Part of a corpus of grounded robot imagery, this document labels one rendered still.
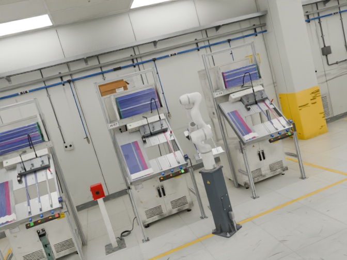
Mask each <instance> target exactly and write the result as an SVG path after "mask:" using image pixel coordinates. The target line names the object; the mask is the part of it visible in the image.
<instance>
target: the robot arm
mask: <svg viewBox="0 0 347 260"><path fill-rule="evenodd" d="M179 101H180V104H181V105H185V111H186V116H187V118H188V119H192V120H193V121H192V122H190V123H189V132H188V136H186V138H187V139H188V140H189V141H190V140H191V141H192V142H193V143H194V144H195V145H196V146H198V147H199V149H200V153H201V157H202V161H203V165H204V168H202V172H211V171H214V170H217V169H218V168H219V165H216V164H215V160H214V156H213V152H212V149H211V146H210V145H209V144H204V143H201V142H202V141H205V140H208V139H211V138H212V136H213V132H212V130H211V129H210V128H209V127H208V126H207V125H206V124H205V123H204V121H203V119H202V117H201V113H200V110H199V106H200V103H201V101H202V96H201V94H200V93H199V92H194V93H190V94H188V93H187V94H185V95H182V96H180V99H179ZM193 103H194V106H193ZM198 129H200V130H198Z"/></svg>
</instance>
